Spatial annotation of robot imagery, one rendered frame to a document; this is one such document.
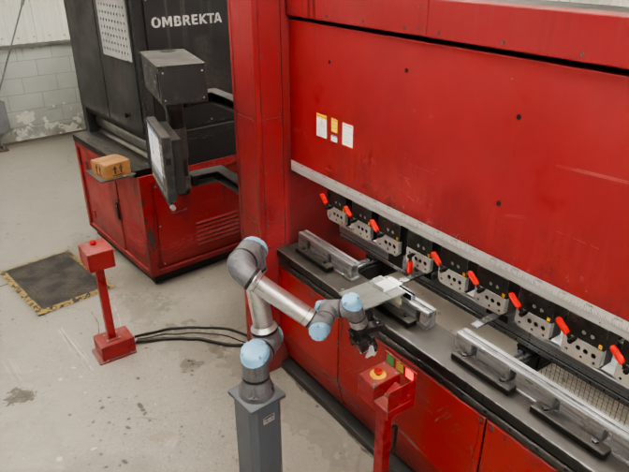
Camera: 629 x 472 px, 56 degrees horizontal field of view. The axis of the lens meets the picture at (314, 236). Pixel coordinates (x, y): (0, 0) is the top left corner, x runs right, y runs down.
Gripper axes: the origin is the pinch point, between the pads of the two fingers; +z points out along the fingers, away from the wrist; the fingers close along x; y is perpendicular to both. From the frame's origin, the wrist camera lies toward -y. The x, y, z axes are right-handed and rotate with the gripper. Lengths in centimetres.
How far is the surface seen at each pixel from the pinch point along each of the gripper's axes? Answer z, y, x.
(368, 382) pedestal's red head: 11.4, 8.1, 1.4
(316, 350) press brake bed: 57, -2, -72
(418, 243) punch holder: -26, -43, -10
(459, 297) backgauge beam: 17, -57, -6
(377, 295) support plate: -1.1, -23.5, -23.3
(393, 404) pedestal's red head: 16.2, 6.6, 14.6
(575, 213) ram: -62, -57, 58
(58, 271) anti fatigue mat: 63, 90, -326
